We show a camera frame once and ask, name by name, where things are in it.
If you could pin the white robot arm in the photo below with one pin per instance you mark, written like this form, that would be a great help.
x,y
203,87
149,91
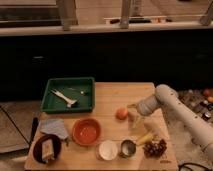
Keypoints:
x,y
166,96

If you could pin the purple grape bunch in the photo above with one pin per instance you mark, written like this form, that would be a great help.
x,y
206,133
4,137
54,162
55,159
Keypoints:
x,y
155,149

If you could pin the small metal utensil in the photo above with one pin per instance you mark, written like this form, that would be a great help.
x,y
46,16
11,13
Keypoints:
x,y
82,92

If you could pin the yellow corn cob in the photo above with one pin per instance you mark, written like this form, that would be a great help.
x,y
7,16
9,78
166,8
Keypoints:
x,y
146,138

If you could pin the blue-grey cloth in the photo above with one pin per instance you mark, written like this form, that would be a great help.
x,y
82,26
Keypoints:
x,y
54,126

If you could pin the red bowl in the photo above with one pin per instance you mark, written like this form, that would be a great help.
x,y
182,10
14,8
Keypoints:
x,y
86,132

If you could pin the metal cup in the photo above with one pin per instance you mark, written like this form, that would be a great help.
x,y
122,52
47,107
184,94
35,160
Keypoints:
x,y
127,148

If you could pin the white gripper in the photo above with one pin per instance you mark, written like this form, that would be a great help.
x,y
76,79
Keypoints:
x,y
144,107

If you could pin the tan sponge block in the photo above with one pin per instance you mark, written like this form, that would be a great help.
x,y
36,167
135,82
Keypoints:
x,y
47,150

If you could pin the dark brown plate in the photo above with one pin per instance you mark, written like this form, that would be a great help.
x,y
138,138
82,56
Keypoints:
x,y
37,151

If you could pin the orange-red apple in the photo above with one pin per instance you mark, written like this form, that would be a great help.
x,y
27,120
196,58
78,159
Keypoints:
x,y
121,113

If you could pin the black knife handle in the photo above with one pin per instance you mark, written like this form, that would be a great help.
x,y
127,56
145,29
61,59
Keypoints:
x,y
34,128

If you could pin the green plastic tray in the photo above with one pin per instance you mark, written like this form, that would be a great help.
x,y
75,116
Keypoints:
x,y
52,104

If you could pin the white small bowl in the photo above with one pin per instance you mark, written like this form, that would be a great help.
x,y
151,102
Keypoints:
x,y
108,150

